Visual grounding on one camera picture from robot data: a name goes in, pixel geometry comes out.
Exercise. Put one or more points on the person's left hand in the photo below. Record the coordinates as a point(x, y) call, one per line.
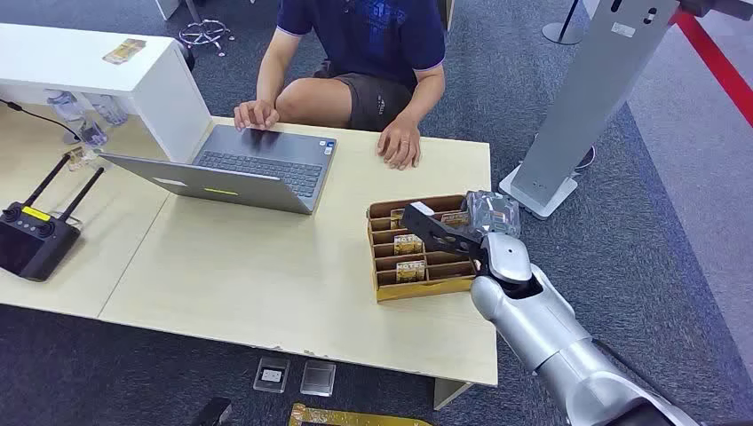
point(401, 144)

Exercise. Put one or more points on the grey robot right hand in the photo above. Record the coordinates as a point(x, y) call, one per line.
point(494, 213)

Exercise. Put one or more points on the person's right hand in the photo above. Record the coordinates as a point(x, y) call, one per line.
point(256, 114)

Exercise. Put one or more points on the person's left forearm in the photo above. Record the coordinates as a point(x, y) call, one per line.
point(425, 97)

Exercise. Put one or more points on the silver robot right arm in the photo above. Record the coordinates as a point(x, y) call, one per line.
point(547, 329)

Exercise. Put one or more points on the person's right forearm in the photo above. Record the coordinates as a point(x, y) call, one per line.
point(272, 70)

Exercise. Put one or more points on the hotel card, yellow and brown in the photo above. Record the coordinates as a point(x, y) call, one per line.
point(397, 220)
point(456, 219)
point(410, 271)
point(408, 244)
point(124, 51)

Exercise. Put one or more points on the wooden card organizer box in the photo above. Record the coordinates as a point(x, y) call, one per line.
point(438, 288)

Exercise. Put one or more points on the person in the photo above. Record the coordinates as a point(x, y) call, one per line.
point(365, 35)

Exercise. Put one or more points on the grey laptop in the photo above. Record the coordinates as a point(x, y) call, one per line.
point(259, 159)

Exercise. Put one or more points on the chrome chair base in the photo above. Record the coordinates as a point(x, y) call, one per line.
point(205, 32)

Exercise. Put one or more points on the white desk shelf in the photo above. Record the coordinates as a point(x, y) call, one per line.
point(159, 100)

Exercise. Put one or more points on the clear plastic water bottle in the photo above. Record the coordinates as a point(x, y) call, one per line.
point(110, 110)
point(67, 109)

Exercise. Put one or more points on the grey metal kiosk stand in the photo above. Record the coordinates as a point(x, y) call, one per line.
point(588, 82)

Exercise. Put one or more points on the pale desk leg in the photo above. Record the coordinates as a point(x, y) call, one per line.
point(448, 393)

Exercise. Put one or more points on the grey stanchion base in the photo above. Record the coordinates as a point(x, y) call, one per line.
point(560, 34)

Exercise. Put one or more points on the grey floor socket cover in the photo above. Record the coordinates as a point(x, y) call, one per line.
point(318, 378)

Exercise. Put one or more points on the gold patterned sheet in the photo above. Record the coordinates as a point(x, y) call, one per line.
point(347, 418)

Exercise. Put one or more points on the black remote controller with antennas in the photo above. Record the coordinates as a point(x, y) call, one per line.
point(32, 241)

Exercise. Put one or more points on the floor socket with white outlet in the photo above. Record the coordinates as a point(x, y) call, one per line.
point(271, 375)

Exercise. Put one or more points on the red barrier belt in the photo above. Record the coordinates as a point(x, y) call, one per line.
point(715, 62)

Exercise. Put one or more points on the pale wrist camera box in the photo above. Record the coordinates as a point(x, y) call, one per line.
point(422, 208)

